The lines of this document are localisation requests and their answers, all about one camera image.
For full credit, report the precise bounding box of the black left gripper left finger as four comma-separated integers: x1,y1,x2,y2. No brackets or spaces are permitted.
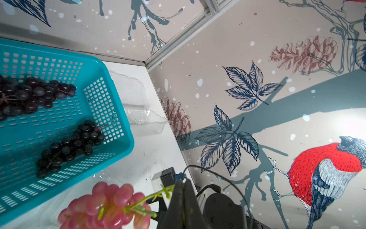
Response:
157,179,184,229

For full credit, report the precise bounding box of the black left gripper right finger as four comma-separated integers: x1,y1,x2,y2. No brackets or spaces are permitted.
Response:
183,179,209,229

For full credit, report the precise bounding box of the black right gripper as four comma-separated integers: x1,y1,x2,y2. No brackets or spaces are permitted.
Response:
197,184,269,229

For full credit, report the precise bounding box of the clear clamshell container back right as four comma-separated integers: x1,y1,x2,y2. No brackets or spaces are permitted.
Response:
110,71,168,136

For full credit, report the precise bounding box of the teal plastic basket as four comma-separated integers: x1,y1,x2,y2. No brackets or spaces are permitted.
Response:
1,39,134,225

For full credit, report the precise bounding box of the dark purple grape bunch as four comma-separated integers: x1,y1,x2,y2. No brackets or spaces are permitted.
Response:
1,76,76,122

